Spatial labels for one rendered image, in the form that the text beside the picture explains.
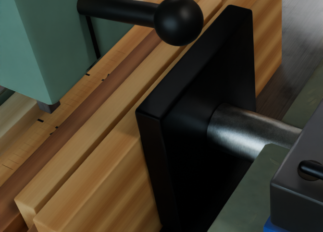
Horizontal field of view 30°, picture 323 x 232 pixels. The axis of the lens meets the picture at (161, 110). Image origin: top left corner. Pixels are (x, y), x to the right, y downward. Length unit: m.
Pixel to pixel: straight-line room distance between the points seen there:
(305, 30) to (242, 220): 0.22
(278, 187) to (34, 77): 0.11
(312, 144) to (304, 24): 0.23
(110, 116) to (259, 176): 0.09
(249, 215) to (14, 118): 0.15
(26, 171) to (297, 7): 0.25
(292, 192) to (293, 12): 0.27
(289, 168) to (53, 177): 0.12
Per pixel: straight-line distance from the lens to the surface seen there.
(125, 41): 0.40
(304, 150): 0.24
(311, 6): 0.48
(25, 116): 0.36
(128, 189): 0.29
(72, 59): 0.27
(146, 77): 0.34
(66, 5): 0.26
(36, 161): 0.33
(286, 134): 0.30
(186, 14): 0.23
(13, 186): 0.33
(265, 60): 0.40
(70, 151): 0.32
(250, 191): 0.28
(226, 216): 0.27
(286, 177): 0.23
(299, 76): 0.42
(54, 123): 0.36
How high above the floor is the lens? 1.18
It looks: 44 degrees down
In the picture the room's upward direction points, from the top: 11 degrees counter-clockwise
